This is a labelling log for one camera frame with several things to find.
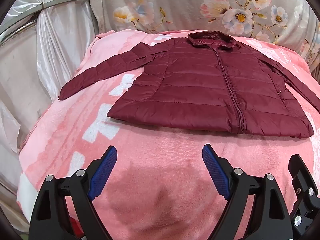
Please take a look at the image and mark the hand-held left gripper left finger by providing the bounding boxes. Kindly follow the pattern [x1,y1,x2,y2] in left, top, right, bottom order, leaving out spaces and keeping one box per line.
[29,146,118,240]

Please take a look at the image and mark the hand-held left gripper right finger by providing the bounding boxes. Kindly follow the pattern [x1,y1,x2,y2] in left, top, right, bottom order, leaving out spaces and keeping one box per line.
[202,144,294,240]

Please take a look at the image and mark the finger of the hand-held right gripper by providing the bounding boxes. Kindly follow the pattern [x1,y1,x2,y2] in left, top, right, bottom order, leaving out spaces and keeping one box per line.
[288,154,320,236]

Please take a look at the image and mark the maroon puffer jacket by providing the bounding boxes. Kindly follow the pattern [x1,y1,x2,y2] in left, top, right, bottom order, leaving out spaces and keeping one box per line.
[58,31,320,138]

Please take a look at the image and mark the pink printed blanket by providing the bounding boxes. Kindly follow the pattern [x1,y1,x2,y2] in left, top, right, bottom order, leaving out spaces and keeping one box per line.
[16,29,320,240]

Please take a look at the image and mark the red cloth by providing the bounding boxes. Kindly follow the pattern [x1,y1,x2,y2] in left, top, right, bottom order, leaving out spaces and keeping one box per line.
[68,216,84,239]

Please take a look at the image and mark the white satin curtain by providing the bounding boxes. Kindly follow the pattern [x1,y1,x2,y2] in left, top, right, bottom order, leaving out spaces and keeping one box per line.
[0,0,100,230]

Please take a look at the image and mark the grey floral quilt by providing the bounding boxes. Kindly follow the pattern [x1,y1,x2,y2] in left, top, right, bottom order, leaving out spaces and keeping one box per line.
[87,0,320,74]

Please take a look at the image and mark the curved metal rail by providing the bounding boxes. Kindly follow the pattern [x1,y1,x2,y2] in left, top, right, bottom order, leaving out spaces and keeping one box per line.
[0,0,90,37]

